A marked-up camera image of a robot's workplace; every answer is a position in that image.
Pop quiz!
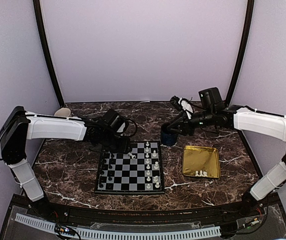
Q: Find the white chess piece on tray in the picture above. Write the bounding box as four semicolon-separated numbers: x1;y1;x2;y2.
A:
195;170;208;177

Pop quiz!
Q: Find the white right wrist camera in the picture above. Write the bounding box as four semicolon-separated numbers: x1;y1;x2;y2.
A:
170;96;194;120

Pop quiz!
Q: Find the black right frame post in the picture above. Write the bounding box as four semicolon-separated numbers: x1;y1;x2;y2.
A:
225;0;255;106

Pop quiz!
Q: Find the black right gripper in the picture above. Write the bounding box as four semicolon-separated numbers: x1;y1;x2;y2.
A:
167;108;215;136

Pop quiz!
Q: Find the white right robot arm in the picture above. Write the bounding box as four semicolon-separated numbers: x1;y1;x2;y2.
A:
167;105;286;217

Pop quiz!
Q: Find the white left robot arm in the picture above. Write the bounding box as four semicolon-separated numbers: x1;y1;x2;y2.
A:
0;106;131;218

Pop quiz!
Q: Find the gold metal tray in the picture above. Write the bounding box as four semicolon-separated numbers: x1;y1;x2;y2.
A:
182;145;221;179

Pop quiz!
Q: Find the black left frame post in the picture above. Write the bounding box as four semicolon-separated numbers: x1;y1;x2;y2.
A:
32;0;65;107

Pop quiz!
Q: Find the white chess king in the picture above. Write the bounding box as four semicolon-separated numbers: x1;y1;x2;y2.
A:
154;161;159;170

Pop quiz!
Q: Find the white perforated cable duct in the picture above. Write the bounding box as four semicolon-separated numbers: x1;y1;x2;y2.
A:
14;213;221;240

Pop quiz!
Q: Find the black front rail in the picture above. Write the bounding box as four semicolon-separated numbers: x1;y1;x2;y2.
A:
7;193;283;227

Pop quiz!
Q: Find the black and white chessboard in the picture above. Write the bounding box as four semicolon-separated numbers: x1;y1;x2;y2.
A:
94;141;165;195

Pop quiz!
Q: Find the black frame post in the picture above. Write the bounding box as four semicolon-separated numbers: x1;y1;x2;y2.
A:
225;0;255;106
32;0;65;107

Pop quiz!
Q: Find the grey ceramic cup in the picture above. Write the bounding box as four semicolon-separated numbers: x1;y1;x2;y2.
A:
54;107;71;117

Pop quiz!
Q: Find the dark blue enamel mug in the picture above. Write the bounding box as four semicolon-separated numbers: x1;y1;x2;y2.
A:
160;122;178;147

